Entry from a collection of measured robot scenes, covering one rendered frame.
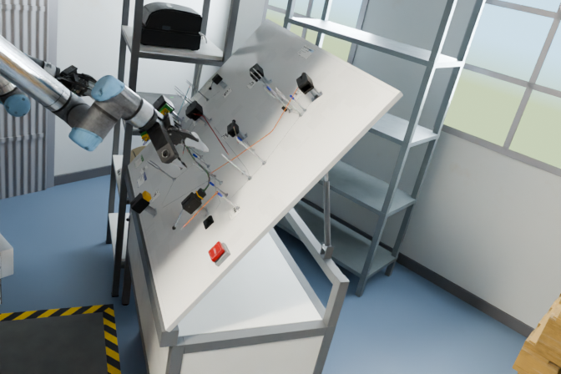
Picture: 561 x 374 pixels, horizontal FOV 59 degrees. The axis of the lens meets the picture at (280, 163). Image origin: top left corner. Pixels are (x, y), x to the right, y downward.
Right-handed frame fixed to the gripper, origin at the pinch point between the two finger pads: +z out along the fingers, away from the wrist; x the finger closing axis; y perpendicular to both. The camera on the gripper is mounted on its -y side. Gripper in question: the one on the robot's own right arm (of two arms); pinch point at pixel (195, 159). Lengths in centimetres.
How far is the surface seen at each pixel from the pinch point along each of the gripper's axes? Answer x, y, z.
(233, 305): 32, -13, 53
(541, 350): -46, -45, 161
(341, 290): -4, -24, 67
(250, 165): -3.7, 15.0, 28.3
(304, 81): -37.0, 21.9, 18.7
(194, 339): 39, -27, 37
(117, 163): 92, 127, 61
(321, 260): -2, -9, 66
